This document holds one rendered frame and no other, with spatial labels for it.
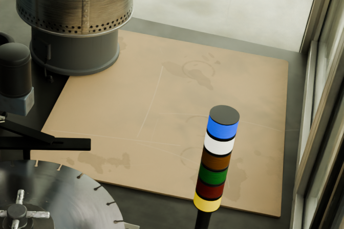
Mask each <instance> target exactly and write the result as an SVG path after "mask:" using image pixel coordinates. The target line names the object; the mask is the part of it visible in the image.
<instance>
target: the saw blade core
mask: <svg viewBox="0 0 344 229"><path fill-rule="evenodd" d="M13 165H14V167H12V164H11V161H4V162H0V208H1V207H3V206H6V205H9V204H14V203H16V199H17V193H18V190H20V189H22V190H24V198H23V203H29V204H33V205H36V206H39V207H41V208H43V209H44V210H46V211H47V212H49V213H50V215H51V217H52V218H53V221H54V224H55V229H125V227H124V222H120V221H123V218H122V215H121V212H120V210H119V208H118V206H117V204H116V203H115V201H114V199H113V198H112V196H111V195H110V194H109V193H108V191H107V190H106V189H105V188H104V187H103V186H102V187H100V186H101V185H100V184H99V183H98V182H97V181H95V180H94V179H92V178H91V177H89V176H87V175H86V174H82V172H80V171H78V170H76V169H73V168H71V167H68V166H65V165H62V166H61V167H60V165H61V164H58V163H53V162H48V161H39V160H38V163H37V167H36V166H35V165H36V160H30V159H21V160H13ZM59 167H60V170H59V171H58V170H57V169H59ZM81 174H82V175H81ZM80 175H81V177H80V178H78V177H79V176H80ZM96 188H98V189H97V190H94V189H96ZM106 204H110V205H106ZM115 221H116V222H117V223H114V222H115Z"/></svg>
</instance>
